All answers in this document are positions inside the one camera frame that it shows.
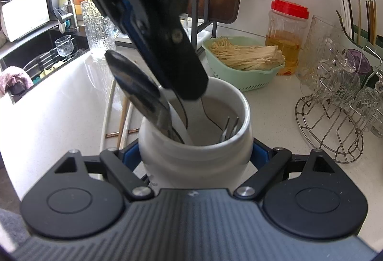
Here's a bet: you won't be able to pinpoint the steel sink rack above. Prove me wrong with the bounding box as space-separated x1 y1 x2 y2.
24 48 73 82

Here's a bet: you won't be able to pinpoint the steel wire glass rack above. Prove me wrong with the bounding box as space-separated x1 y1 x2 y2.
295 75 383 164

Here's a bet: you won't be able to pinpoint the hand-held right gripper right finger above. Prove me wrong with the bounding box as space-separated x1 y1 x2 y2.
233 138 336 201

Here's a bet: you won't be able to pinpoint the large clear glass pitcher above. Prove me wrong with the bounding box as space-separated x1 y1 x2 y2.
296 15 348 91

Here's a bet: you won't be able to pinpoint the bundle of stored chopsticks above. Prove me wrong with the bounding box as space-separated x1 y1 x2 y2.
336 0 378 46

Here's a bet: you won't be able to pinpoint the steel ladle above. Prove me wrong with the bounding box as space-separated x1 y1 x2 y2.
106 49 184 144

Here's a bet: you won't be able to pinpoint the enoki mushrooms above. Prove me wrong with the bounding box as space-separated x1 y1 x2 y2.
209 37 286 71

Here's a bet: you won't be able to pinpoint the tall ribbed glass mug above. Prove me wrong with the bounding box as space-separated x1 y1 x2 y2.
81 0 117 59

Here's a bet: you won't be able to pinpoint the clear crystal glass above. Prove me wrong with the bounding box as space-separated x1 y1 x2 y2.
349 69 383 137
314 39 361 100

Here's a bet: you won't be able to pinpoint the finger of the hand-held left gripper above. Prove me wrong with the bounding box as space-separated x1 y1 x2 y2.
56 0 214 100

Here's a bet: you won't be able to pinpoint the black kitchen sink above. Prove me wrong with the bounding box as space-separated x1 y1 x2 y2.
0 29 90 104

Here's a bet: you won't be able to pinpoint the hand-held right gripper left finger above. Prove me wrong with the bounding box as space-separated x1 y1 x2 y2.
53 142 155 201

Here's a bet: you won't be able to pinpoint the mint green basket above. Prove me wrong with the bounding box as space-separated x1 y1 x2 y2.
202 36 286 91

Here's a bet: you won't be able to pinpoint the white countertop appliance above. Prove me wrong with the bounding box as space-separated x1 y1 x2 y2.
1 0 51 43

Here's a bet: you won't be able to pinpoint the pink fluffy cloth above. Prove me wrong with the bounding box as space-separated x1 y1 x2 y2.
0 66 34 97

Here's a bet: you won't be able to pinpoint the purple plastic cup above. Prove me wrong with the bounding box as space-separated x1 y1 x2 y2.
345 48 373 76

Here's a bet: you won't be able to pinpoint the small wine glass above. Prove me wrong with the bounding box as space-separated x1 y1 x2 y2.
55 35 74 57

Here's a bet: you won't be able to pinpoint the white ceramic utensil jar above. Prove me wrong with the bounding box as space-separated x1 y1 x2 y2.
138 77 254 187

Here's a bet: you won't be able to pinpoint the red-lidded plastic jar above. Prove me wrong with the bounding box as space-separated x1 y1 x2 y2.
266 0 310 76

